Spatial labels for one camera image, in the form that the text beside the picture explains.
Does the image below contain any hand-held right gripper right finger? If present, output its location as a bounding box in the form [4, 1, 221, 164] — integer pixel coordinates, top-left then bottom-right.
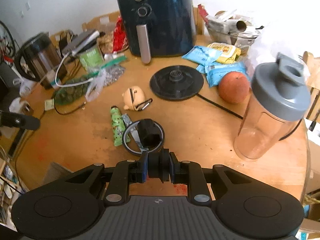
[169, 151, 251, 204]

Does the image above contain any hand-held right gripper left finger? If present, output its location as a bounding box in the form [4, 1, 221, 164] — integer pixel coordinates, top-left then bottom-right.
[65, 152, 149, 204]

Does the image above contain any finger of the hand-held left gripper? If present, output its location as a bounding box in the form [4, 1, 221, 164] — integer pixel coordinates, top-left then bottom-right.
[0, 111, 41, 131]

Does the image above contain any tan pig-shaped case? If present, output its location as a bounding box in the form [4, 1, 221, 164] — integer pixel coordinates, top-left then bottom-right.
[122, 86, 153, 111]

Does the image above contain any white tissue pile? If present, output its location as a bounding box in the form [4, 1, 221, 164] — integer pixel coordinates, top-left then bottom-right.
[9, 96, 33, 113]

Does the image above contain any black tape roll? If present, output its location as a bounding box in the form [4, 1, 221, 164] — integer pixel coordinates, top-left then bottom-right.
[122, 119, 165, 156]

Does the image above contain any black hex socket knob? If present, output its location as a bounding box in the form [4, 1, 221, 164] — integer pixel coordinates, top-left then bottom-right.
[137, 119, 163, 148]

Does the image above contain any green printed tube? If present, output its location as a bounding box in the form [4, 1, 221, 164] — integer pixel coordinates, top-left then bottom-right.
[111, 106, 126, 147]

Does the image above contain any small silver packet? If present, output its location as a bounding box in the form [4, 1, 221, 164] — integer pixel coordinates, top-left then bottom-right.
[122, 113, 143, 151]

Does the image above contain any black steel electric kettle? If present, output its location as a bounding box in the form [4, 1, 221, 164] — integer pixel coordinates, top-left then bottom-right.
[14, 32, 67, 90]

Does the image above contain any black kettle base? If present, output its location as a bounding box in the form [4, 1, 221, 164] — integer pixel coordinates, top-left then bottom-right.
[149, 65, 204, 101]

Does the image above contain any bicycle wheel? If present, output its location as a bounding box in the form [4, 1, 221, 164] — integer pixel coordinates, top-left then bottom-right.
[0, 21, 20, 58]

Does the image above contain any green label jar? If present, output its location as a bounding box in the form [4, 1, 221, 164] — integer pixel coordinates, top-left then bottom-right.
[79, 44, 105, 72]

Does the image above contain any clear bag of steel wool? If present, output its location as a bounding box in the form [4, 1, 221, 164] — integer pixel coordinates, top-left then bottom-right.
[85, 64, 126, 102]

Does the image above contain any grey power bank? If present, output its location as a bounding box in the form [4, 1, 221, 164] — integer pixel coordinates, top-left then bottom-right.
[62, 29, 101, 56]

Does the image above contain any orange round fruit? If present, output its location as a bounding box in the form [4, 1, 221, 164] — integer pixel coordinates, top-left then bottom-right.
[218, 71, 251, 104]

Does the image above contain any clear shaker bottle grey lid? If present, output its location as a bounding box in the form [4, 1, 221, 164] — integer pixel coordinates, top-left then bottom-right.
[234, 52, 311, 160]

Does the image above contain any blue packet white label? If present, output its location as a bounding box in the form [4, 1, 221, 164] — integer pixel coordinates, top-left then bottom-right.
[196, 61, 248, 88]

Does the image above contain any blue wipes packet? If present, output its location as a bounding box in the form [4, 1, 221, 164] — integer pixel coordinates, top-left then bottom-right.
[182, 45, 222, 64]

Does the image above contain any beige patterned bag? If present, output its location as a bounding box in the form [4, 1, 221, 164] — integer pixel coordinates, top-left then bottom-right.
[97, 31, 115, 54]

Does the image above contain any yellow wipes packet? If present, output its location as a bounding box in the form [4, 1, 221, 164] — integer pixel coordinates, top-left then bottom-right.
[207, 42, 242, 64]

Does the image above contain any red snack bag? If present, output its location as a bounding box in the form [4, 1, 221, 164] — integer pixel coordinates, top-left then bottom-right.
[113, 16, 129, 52]

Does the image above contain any white plastic bag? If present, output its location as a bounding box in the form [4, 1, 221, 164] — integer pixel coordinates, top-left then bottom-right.
[239, 34, 278, 80]

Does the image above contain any dark blue air fryer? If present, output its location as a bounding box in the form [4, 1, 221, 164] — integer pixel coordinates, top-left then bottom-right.
[115, 0, 197, 64]

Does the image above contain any bowl of rolled papers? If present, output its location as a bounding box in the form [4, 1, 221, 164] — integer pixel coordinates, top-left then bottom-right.
[204, 10, 262, 48]

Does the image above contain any thin black cable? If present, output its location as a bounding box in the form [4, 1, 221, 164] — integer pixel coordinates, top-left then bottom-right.
[54, 100, 87, 116]

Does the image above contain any short white charging cable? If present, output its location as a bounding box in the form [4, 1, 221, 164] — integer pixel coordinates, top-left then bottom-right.
[54, 52, 76, 88]

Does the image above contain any black kettle base cable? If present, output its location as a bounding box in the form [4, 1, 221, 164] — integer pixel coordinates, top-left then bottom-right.
[197, 94, 244, 119]

